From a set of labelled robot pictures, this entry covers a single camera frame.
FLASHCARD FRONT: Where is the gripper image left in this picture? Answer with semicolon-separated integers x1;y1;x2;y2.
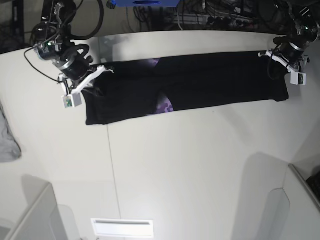
52;44;114;94

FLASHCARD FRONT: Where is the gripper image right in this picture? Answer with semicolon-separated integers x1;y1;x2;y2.
258;39;309;79

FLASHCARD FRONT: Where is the black T-shirt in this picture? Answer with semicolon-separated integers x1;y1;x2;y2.
82;51;289;126

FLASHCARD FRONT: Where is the blue box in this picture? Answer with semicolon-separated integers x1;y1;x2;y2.
112;0;180;7

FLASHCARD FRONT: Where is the grey cloth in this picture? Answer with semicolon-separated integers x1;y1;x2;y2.
0;104;22;163

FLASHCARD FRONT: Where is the white bin right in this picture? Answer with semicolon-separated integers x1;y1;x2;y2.
260;164;320;240

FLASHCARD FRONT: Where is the white bin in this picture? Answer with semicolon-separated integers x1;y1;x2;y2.
260;164;320;240
5;183;68;240

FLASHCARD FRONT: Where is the white bin left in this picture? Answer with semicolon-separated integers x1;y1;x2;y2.
5;183;68;240

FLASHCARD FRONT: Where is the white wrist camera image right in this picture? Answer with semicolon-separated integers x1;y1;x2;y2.
290;71;307;86

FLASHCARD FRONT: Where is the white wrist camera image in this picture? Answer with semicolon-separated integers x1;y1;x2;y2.
290;71;307;86
62;93;82;108

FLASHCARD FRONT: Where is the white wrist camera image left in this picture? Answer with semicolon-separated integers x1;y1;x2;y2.
62;93;82;108

